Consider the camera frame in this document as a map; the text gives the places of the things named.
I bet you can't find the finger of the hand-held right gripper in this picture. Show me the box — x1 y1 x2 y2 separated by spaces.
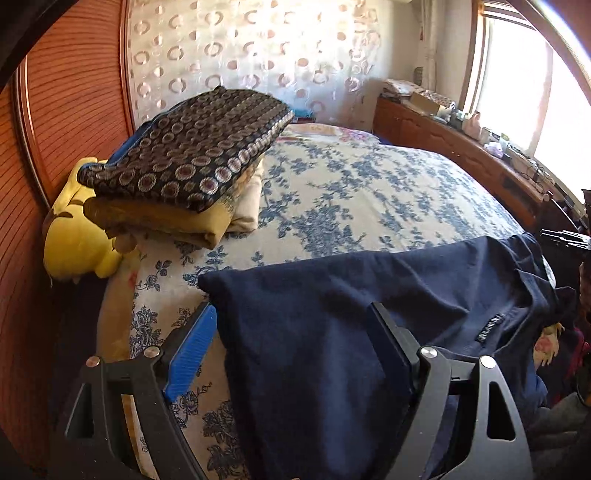
540 228 591 252

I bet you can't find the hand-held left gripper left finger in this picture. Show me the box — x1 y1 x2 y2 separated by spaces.
53 302 219 480

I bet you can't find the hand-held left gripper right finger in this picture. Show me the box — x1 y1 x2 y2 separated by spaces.
367 302 532 480

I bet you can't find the navy blue t-shirt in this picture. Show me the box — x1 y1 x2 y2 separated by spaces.
198 233 578 480

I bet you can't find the mustard folded cloth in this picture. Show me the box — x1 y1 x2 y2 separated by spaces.
83 185 238 250

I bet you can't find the wooden framed window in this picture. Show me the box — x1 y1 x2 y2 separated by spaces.
462 0 591 199

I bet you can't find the blue floral bed sheet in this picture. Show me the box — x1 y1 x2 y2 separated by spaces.
97 134 555 480

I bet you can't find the wooden low cabinet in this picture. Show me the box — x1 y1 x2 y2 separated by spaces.
373 95 573 232

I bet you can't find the cream folded cloth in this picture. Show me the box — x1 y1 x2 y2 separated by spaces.
226 157 266 234

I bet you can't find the yellow plush toy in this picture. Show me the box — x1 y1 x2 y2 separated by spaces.
43 157 125 282

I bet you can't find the cardboard box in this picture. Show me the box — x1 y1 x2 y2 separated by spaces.
410 92 441 116

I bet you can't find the dark circle-patterned cloth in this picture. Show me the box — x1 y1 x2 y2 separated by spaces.
78 87 295 214

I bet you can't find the bright blue folded cloth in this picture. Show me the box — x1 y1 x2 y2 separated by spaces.
108 104 185 164

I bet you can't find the pink floral quilt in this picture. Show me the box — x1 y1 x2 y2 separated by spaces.
277 124 377 145

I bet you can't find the folded floral fabric pile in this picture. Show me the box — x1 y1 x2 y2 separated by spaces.
381 78 458 107

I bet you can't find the floral window curtain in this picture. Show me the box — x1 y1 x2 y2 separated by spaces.
416 0 444 93

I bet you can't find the wooden louvered wardrobe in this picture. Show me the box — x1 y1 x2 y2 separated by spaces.
0 0 137 472

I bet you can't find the sheer circle-patterned curtain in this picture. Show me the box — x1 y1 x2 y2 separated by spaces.
127 0 393 127

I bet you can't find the black cable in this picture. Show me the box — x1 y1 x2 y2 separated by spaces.
522 159 550 184

